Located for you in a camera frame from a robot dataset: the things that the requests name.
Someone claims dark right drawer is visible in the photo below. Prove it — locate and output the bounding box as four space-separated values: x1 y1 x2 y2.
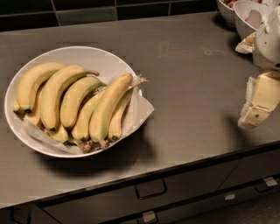
220 149 280 190

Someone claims dark drawer with handle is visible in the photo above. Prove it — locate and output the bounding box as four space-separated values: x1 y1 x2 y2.
39 161 237 224

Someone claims large white bowl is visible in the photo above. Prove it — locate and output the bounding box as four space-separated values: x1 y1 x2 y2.
4 46 137 147

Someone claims lower drawer with labels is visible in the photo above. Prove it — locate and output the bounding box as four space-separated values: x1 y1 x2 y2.
101 174 280 224

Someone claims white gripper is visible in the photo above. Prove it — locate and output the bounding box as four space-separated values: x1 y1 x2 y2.
235 6 280 129

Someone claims small hidden left banana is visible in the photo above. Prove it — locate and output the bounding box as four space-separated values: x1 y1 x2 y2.
24 86 44 127

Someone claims white bowl with fruit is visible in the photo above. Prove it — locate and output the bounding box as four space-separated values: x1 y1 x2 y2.
216 0 236 27

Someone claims white bowl back right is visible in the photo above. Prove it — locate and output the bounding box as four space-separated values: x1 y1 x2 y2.
233 0 279 39

